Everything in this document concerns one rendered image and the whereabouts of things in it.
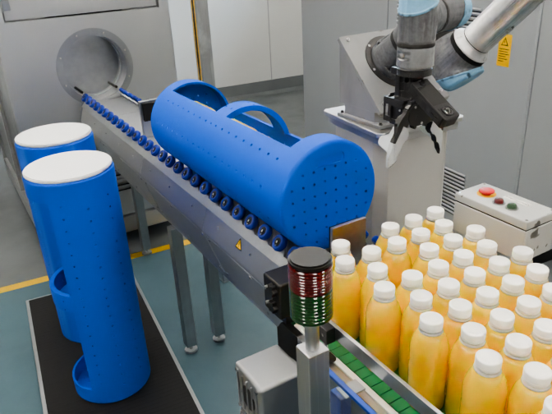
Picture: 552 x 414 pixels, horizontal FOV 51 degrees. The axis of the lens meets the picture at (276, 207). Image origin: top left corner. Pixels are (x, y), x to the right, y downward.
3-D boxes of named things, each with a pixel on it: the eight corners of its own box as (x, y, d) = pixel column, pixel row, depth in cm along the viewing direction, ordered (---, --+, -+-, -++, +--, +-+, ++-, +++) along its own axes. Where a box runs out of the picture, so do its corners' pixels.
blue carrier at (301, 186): (227, 146, 220) (218, 71, 208) (375, 231, 152) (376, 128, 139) (157, 164, 208) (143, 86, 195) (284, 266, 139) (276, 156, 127)
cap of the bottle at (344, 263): (344, 274, 113) (344, 266, 112) (331, 266, 115) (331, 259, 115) (358, 267, 115) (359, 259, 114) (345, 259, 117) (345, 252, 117)
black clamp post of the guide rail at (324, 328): (327, 352, 117) (327, 320, 113) (336, 361, 114) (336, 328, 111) (318, 356, 116) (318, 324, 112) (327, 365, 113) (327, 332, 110)
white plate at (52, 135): (80, 142, 206) (80, 145, 207) (98, 120, 231) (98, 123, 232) (2, 146, 206) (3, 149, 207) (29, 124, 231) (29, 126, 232)
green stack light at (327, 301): (316, 296, 89) (316, 269, 87) (342, 317, 84) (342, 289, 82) (282, 310, 86) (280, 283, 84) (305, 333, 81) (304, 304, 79)
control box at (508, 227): (480, 218, 145) (484, 181, 141) (550, 250, 129) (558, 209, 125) (451, 229, 141) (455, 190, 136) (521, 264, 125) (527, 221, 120)
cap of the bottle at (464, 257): (474, 258, 116) (475, 250, 115) (471, 267, 113) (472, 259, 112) (454, 255, 117) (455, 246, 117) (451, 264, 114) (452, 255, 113)
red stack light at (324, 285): (316, 269, 87) (315, 246, 85) (342, 288, 82) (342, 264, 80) (280, 282, 84) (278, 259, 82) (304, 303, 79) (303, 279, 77)
